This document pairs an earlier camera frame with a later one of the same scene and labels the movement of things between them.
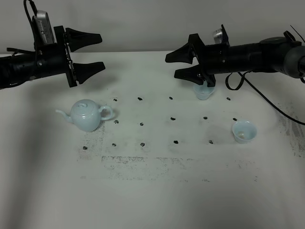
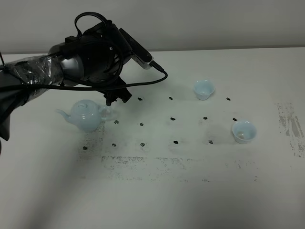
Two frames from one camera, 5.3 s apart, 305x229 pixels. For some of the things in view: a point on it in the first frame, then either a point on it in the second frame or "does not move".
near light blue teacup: x=244 y=131 does not move
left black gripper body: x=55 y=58 to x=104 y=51
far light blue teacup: x=203 y=91 does not move
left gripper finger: x=82 y=71 to x=121 y=91
